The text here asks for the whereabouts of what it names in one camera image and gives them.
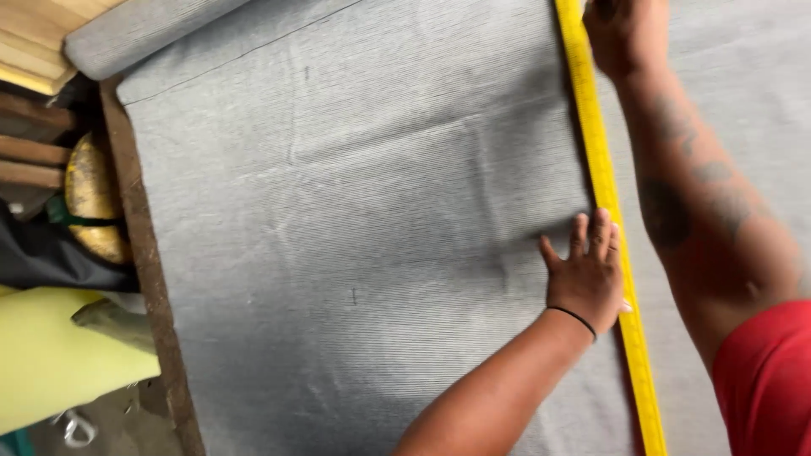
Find person's right hand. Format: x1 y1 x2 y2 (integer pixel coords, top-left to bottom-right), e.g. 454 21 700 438
583 0 670 81

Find person's left hand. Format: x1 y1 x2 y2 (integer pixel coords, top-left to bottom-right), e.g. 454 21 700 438
539 208 633 337

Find long yellow ruler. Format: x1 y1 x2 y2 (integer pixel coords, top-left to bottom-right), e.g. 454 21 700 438
555 0 669 456

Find black wrist band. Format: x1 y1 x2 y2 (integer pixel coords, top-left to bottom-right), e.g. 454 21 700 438
547 306 598 342

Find red shirt sleeve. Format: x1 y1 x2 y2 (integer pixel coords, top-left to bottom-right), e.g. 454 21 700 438
712 299 811 456

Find grey ribbed fabric sheet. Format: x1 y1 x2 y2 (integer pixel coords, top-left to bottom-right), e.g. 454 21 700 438
63 0 811 456

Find brown wooden table edge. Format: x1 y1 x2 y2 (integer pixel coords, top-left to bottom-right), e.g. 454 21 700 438
98 76 207 456

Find olive green foam piece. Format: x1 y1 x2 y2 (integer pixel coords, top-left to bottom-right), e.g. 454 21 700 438
71 298 157 354

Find round gold metal dish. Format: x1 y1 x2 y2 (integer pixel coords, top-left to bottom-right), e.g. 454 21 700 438
63 132 133 266

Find white metal hook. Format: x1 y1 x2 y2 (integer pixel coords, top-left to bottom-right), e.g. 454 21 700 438
49 408 98 450

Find black cloth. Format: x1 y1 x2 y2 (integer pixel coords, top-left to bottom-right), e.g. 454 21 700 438
0 201 141 294

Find pale yellow foam sheet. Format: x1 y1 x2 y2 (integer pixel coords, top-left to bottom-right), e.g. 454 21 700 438
0 285 162 435

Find dark brown wooden slats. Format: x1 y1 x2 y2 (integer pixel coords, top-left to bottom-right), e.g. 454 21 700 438
0 92 78 191

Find teal object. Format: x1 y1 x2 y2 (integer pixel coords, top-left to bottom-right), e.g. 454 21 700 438
0 429 34 456

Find light wooden planks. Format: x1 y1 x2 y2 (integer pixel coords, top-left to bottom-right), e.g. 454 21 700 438
0 0 125 97

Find green strap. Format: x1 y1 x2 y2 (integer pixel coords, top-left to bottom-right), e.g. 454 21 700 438
44 195 122 229

